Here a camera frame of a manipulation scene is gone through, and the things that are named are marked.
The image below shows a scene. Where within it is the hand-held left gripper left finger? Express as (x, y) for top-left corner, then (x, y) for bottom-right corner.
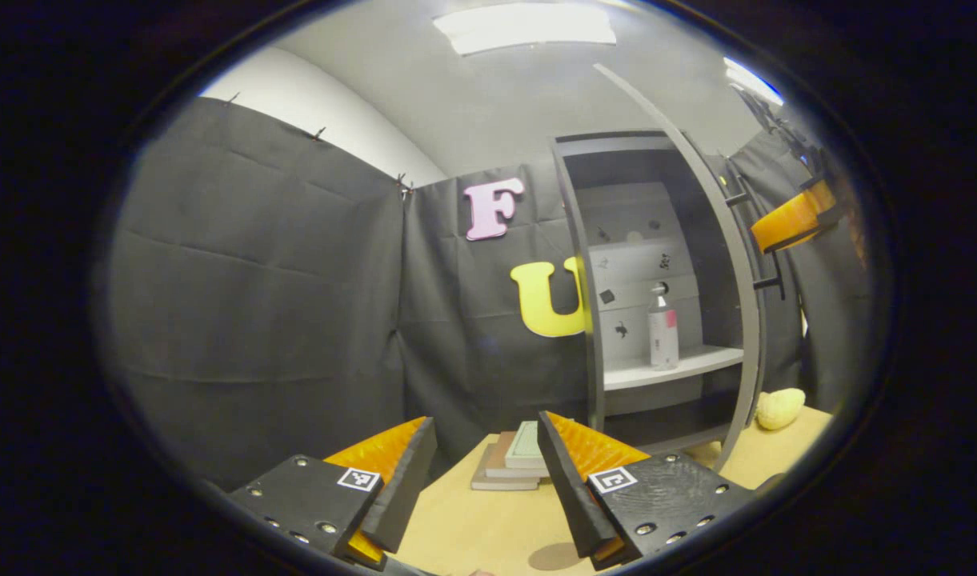
(228, 416), (438, 572)

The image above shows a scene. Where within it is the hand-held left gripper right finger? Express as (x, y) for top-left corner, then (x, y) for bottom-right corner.
(536, 411), (755, 572)

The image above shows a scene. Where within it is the black cabinet door handle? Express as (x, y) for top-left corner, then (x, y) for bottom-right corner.
(724, 172), (787, 301)

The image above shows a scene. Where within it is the clear bottle with pump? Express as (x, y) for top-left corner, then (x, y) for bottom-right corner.
(647, 282), (680, 371)

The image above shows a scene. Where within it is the dark grey cabinet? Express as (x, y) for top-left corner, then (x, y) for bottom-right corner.
(551, 132), (765, 457)

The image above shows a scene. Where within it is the white cabinet shelf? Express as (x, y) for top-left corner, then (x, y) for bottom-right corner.
(603, 344), (745, 391)

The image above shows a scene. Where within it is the brown book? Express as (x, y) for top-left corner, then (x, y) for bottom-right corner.
(486, 432), (550, 479)

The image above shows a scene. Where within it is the ceiling light panel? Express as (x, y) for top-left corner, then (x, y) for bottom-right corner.
(724, 56), (785, 106)
(432, 2), (617, 55)

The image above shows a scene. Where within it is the yellow bread bun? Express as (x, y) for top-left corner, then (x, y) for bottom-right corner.
(756, 388), (807, 431)

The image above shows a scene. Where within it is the black backdrop cloth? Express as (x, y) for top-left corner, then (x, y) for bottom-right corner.
(104, 96), (869, 490)

